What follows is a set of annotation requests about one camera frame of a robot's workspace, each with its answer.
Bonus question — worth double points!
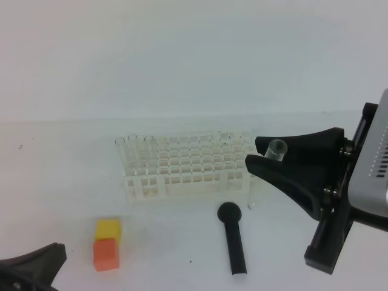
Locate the clear test tube in rack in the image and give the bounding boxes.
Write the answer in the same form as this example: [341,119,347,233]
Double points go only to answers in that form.
[115,137,127,178]
[144,135,157,195]

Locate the clear glass test tube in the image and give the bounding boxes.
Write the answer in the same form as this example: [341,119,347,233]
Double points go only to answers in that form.
[247,139,288,210]

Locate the yellow cube block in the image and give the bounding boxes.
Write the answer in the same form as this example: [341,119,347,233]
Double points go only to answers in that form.
[95,219,122,244]

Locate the black scoop tool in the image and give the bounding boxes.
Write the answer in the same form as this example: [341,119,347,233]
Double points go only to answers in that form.
[217,202,247,275]

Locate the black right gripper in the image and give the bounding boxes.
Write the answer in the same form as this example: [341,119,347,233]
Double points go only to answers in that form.
[245,103,379,275]

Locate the white test tube rack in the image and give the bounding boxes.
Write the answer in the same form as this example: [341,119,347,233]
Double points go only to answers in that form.
[123,130,255,201]

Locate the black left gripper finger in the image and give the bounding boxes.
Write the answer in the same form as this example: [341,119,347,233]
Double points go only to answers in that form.
[1,242,67,291]

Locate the orange cube block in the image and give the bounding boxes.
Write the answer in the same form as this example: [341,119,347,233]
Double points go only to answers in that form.
[93,238,119,272]

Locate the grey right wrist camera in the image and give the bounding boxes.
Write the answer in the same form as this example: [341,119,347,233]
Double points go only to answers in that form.
[348,90,387,217]

